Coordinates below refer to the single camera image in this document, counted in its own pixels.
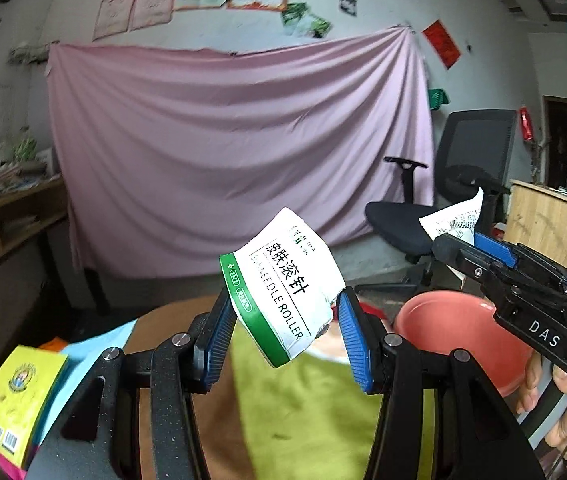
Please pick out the group of wall certificates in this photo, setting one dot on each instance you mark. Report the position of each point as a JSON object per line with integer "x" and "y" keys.
{"x": 151, "y": 7}

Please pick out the green plastic wall holder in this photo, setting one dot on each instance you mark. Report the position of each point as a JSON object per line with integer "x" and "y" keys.
{"x": 438, "y": 99}

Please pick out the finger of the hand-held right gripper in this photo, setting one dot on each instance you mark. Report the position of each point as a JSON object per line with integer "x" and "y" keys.
{"x": 498, "y": 250}
{"x": 458, "y": 255}

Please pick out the white green cardboard box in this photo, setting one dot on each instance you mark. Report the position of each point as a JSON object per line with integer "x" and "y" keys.
{"x": 288, "y": 285}

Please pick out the light blue paper sheet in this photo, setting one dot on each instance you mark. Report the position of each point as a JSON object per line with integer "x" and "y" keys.
{"x": 98, "y": 337}

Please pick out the yellow book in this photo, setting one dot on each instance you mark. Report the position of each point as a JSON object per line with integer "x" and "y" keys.
{"x": 18, "y": 395}

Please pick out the wooden shelf desk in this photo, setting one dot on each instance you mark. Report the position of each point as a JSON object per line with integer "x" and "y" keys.
{"x": 18, "y": 202}

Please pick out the small black white poster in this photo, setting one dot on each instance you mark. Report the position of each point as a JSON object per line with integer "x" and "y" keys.
{"x": 348, "y": 5}

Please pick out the pink book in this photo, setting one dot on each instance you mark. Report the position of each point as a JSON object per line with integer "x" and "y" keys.
{"x": 1, "y": 470}

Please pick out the stack of papers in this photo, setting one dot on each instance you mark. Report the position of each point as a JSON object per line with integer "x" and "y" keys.
{"x": 8, "y": 175}

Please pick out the black office chair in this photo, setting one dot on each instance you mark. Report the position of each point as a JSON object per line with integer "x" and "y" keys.
{"x": 473, "y": 150}

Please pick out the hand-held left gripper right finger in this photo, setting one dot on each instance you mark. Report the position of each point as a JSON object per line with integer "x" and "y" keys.
{"x": 356, "y": 340}

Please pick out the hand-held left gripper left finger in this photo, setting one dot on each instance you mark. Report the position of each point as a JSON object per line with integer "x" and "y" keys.
{"x": 216, "y": 345}

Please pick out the red cardboard box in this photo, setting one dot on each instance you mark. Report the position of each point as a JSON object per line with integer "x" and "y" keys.
{"x": 500, "y": 231}

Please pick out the red paper wall decoration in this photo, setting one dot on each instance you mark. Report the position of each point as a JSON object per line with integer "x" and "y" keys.
{"x": 441, "y": 42}

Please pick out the pink plastic basin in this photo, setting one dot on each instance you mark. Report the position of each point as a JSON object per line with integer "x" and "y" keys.
{"x": 443, "y": 330}

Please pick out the light wooden cabinet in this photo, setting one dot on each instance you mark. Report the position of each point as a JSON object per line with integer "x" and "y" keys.
{"x": 538, "y": 220}

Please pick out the white printed paper receipt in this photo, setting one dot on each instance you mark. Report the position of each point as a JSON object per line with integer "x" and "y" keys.
{"x": 456, "y": 222}

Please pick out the pink hanging curtain cloth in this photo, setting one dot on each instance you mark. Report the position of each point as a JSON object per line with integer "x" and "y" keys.
{"x": 213, "y": 150}

